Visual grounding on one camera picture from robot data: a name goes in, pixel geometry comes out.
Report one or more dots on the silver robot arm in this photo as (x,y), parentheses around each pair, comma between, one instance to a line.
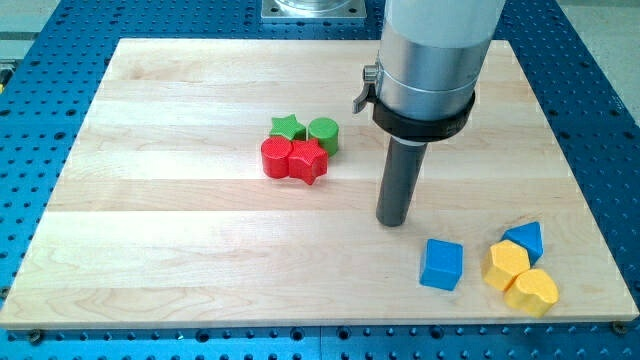
(431,54)

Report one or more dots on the red star block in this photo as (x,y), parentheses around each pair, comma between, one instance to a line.
(307,160)

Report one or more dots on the green cylinder block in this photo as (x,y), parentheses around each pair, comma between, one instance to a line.
(326,131)

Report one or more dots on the red cylinder block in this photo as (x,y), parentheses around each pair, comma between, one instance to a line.
(275,153)

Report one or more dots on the green star block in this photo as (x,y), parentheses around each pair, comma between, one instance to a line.
(288,127)

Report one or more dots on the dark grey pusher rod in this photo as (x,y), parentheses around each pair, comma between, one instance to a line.
(402,168)

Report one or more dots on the wooden board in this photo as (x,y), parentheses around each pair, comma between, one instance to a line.
(163,216)

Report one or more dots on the blue cube block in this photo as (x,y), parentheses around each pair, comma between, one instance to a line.
(441,264)

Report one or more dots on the yellow hexagon block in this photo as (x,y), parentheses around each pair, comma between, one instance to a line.
(503,262)

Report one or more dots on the blue triangle block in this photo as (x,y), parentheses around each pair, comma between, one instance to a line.
(530,237)

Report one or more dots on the yellow heart block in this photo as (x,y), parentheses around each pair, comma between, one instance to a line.
(533,292)

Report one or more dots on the blue perforated metal table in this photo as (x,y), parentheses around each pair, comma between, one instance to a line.
(51,91)

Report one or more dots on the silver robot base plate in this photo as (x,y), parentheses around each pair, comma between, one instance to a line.
(313,9)

